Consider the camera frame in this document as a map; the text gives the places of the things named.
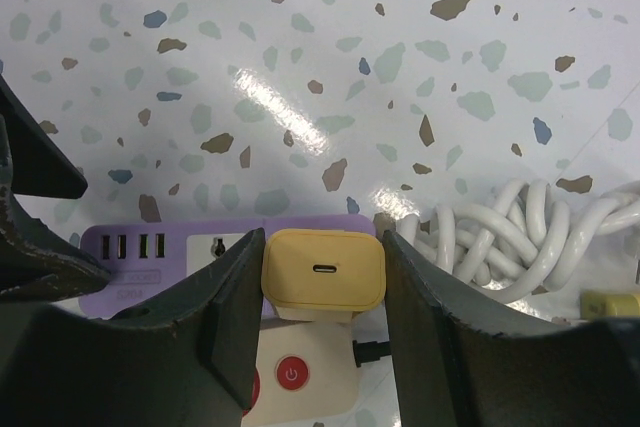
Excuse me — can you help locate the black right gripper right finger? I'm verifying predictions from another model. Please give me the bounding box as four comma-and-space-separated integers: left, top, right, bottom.
383, 231, 639, 426

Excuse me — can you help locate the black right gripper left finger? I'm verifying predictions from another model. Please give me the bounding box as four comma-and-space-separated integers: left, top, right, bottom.
1, 229, 265, 426

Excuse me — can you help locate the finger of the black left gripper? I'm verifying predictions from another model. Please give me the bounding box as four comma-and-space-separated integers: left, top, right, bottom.
1, 78, 88, 199
1, 186, 111, 303

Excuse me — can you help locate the purple power strip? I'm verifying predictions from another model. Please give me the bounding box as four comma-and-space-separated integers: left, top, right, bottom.
79, 214, 375, 319

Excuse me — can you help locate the orange yellow charger plug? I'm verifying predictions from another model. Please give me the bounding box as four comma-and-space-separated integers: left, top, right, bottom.
261, 229, 386, 323

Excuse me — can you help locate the olive yellow charger plug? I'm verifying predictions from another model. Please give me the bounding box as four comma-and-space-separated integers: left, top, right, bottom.
579, 290, 640, 320

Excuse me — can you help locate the beige red power strip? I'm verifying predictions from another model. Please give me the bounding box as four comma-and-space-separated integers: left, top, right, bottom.
242, 309, 390, 426

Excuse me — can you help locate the white coiled power cord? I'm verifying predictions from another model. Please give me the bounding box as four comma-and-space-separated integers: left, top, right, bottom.
395, 177, 640, 304

